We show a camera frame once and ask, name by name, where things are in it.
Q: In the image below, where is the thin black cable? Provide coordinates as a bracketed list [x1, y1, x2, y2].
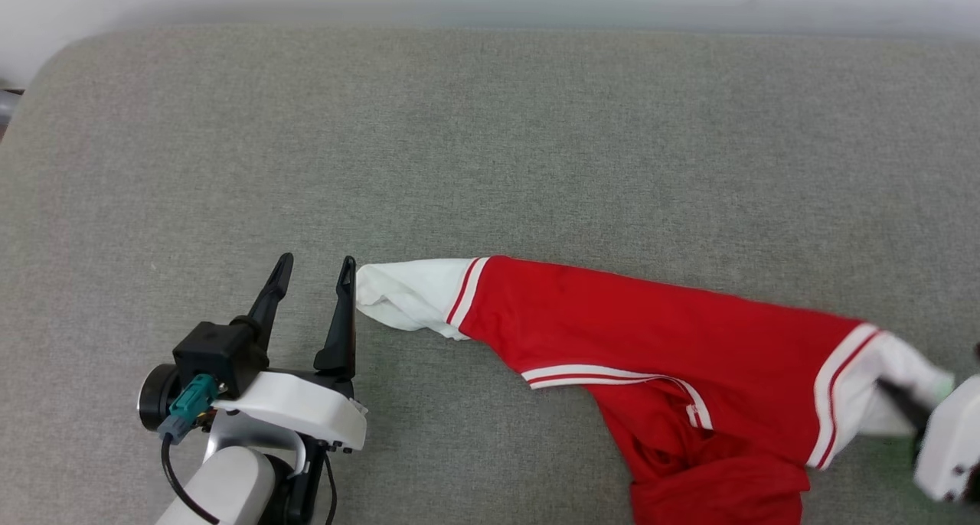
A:
[323, 452, 339, 525]

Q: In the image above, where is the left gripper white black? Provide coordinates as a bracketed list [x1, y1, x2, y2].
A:
[138, 253, 369, 525]

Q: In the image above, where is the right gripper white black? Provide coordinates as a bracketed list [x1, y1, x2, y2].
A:
[876, 373, 980, 505]

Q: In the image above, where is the black camera cable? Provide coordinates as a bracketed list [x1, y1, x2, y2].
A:
[159, 432, 221, 525]

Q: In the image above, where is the red and white basketball jersey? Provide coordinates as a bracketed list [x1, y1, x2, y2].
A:
[355, 255, 956, 525]

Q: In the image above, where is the teal cable connector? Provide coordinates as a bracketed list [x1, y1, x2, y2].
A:
[158, 373, 222, 444]

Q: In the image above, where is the grey fabric sofa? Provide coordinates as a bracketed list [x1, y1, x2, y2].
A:
[0, 24, 980, 525]

